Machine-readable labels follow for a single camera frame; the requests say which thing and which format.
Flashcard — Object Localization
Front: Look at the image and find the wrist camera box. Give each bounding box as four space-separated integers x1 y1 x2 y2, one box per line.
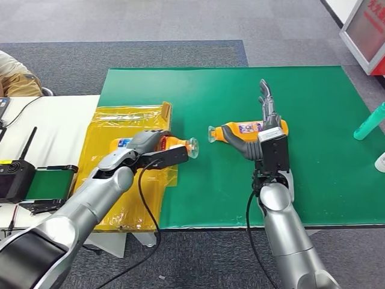
138 145 189 171
257 126 290 177

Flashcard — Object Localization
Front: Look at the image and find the small green belt conveyor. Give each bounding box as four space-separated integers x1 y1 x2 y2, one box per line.
19 164 80 215

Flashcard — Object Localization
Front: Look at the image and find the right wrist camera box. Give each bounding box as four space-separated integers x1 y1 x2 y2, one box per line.
257 126 290 177

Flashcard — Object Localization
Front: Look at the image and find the red and black lead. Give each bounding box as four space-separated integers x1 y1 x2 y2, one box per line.
6 204 20 238

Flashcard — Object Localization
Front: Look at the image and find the yellow plastic-wrapped box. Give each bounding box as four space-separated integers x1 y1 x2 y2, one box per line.
72 101 179 233

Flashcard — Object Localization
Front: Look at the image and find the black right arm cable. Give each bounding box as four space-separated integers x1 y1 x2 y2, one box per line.
246 190 279 289

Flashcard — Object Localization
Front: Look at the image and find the red and white cabinet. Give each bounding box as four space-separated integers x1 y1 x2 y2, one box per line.
340 0 385 77

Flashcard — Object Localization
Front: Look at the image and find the person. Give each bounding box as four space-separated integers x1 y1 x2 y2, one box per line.
0 50 56 98

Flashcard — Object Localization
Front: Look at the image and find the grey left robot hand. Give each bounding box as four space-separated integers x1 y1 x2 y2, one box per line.
127 129 173 155

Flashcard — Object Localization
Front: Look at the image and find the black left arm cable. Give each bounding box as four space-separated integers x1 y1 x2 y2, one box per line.
96 158 162 289

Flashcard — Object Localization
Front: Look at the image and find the orange bottle with clear cap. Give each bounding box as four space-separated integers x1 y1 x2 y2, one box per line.
208 120 289 145
109 136 200 160

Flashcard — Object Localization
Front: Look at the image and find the green table mat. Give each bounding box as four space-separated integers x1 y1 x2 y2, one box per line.
98 66 385 229

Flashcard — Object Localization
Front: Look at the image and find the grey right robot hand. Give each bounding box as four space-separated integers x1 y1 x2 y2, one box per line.
221 79 283 161

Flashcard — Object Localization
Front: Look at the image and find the white plastic bottle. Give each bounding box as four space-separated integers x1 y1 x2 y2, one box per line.
374 152 385 174

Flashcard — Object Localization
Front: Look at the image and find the thin black table cable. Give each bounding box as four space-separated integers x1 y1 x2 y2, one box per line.
5 96 43 129

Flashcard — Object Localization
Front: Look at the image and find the black radio unit with antenna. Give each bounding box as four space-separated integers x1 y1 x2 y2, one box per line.
0 126 38 204

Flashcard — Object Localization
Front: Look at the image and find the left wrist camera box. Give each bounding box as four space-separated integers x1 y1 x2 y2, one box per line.
138 145 189 171

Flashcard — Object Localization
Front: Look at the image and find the white table support bracket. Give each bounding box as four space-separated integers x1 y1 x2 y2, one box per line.
132 231 157 249
83 232 127 259

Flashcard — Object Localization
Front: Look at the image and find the teal plastic bottle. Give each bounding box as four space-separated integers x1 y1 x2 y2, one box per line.
353 102 385 141

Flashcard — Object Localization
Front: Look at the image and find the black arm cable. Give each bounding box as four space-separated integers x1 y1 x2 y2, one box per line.
96 158 162 289
246 190 279 289

